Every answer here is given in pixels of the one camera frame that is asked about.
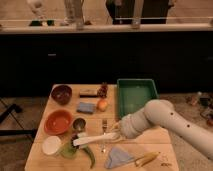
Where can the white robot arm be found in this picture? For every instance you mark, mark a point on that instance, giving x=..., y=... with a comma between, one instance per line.
x=162, y=113

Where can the small metal cup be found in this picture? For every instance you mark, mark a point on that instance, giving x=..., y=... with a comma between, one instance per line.
x=79, y=125

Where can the dark red grape bunch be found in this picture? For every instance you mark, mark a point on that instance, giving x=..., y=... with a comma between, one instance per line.
x=102, y=91

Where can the green plastic tray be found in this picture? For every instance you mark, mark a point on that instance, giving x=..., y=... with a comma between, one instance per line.
x=133, y=94

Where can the silver fork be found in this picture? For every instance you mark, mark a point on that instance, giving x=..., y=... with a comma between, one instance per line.
x=104, y=129

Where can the blue triangular cloth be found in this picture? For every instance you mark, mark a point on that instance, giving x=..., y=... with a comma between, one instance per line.
x=117, y=157

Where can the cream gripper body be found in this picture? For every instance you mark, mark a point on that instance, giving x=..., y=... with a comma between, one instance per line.
x=115, y=129

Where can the white dish brush black bristles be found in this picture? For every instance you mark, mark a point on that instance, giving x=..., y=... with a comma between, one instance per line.
x=84, y=139

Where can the orange bowl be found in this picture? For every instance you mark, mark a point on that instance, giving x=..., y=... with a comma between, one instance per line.
x=58, y=122

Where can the black brown block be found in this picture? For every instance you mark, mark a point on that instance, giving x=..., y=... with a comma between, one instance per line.
x=88, y=93

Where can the light green cup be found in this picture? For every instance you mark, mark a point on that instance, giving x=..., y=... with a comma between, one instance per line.
x=68, y=151

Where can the orange peach fruit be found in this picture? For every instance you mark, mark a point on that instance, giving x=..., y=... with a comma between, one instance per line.
x=102, y=105

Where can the green chili pepper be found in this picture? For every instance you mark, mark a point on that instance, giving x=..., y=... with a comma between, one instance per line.
x=91, y=156

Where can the blue sponge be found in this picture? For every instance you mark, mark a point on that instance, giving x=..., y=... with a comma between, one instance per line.
x=87, y=108

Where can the dark brown bowl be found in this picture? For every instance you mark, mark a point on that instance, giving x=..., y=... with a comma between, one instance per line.
x=62, y=94

